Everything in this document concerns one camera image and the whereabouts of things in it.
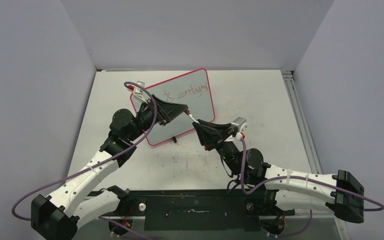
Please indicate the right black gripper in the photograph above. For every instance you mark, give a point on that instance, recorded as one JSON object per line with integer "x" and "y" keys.
{"x": 209, "y": 134}

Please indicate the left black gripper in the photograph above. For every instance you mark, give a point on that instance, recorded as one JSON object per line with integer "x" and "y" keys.
{"x": 166, "y": 112}

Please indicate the white whiteboard marker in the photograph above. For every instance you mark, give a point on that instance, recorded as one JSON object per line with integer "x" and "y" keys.
{"x": 193, "y": 119}

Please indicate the pink framed whiteboard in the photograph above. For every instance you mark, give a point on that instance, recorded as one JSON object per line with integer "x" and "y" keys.
{"x": 191, "y": 88}

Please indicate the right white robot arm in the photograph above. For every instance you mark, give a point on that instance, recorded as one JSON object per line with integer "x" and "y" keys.
{"x": 286, "y": 189}

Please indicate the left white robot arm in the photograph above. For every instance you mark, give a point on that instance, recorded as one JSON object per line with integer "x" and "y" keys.
{"x": 60, "y": 214}

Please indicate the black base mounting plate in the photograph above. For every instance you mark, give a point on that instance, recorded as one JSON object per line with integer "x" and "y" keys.
{"x": 200, "y": 210}

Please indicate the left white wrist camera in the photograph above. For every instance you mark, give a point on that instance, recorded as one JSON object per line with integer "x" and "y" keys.
{"x": 138, "y": 93}

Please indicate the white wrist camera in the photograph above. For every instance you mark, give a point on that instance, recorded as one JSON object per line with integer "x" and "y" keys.
{"x": 138, "y": 93}
{"x": 238, "y": 126}

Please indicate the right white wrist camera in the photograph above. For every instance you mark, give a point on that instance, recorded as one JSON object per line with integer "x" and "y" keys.
{"x": 238, "y": 126}

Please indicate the right aluminium rail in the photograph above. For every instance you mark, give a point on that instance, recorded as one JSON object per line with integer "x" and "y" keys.
{"x": 303, "y": 126}

